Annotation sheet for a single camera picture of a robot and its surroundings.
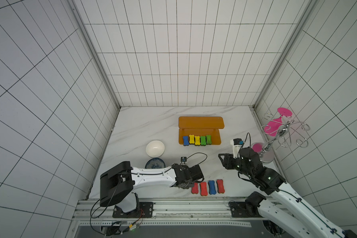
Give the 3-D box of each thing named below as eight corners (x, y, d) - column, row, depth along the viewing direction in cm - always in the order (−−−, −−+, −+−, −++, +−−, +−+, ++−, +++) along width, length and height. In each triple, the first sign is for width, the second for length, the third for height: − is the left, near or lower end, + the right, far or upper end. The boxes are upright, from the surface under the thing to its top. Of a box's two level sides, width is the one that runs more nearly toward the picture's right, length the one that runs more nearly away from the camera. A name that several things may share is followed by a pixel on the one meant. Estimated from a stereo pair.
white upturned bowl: (145, 158, 91) (144, 156, 88) (148, 142, 98) (147, 140, 95) (164, 158, 91) (163, 156, 88) (165, 142, 98) (164, 140, 95)
